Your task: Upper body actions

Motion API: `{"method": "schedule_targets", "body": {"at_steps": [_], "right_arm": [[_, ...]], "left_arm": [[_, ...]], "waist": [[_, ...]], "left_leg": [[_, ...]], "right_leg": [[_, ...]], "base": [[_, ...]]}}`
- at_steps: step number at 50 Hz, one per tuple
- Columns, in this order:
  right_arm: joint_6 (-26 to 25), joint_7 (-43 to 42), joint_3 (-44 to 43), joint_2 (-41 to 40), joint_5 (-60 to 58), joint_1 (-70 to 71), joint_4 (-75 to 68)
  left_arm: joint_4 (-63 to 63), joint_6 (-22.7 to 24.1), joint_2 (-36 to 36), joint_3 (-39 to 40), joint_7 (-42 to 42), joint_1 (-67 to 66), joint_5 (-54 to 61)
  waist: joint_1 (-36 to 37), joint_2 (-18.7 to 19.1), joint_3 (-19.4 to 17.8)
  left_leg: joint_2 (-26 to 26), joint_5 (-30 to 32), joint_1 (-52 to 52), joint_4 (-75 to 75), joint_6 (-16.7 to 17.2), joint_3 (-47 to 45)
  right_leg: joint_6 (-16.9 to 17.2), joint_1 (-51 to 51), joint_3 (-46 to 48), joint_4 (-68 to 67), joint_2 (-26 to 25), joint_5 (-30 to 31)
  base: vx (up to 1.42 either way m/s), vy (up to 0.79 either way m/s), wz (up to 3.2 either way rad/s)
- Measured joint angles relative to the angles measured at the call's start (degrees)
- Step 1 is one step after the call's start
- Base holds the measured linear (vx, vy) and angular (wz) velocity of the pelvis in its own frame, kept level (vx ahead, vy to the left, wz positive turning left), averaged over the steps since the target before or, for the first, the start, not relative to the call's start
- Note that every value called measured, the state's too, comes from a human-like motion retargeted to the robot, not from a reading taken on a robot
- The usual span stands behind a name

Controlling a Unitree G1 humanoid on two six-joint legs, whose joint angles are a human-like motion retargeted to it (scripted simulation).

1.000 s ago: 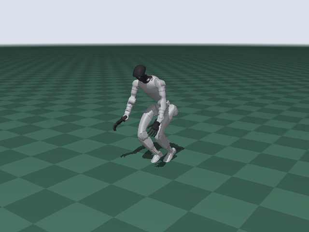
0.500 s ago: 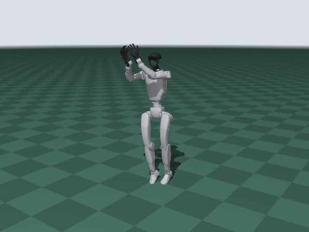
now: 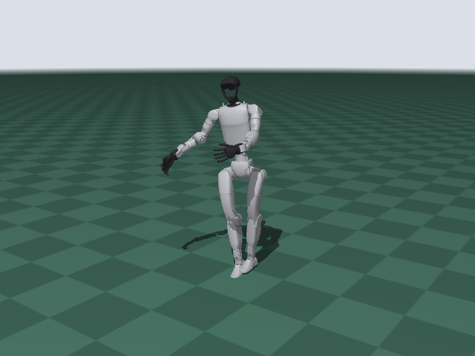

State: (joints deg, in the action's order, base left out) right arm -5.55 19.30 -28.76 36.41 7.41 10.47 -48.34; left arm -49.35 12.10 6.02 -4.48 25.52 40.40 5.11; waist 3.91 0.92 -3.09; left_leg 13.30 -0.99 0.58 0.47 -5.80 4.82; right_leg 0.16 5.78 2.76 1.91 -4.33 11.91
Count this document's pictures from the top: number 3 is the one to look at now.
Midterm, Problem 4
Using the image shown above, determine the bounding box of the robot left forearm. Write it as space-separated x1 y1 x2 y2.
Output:
239 130 259 153

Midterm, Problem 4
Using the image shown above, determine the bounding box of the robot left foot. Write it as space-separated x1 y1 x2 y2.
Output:
240 257 258 273

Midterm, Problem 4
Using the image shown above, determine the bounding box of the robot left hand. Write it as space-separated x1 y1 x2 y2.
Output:
213 143 244 162

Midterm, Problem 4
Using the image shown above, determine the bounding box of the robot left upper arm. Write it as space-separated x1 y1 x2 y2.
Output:
246 104 263 137

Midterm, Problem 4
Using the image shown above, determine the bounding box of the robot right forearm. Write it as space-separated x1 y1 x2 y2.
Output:
175 136 197 158

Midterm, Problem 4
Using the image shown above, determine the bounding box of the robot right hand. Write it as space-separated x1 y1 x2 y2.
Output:
161 148 178 175

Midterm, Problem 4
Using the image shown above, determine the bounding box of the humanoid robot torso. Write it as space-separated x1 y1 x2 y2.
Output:
218 101 253 179

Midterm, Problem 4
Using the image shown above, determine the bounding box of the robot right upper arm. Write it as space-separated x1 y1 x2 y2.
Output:
194 108 219 144

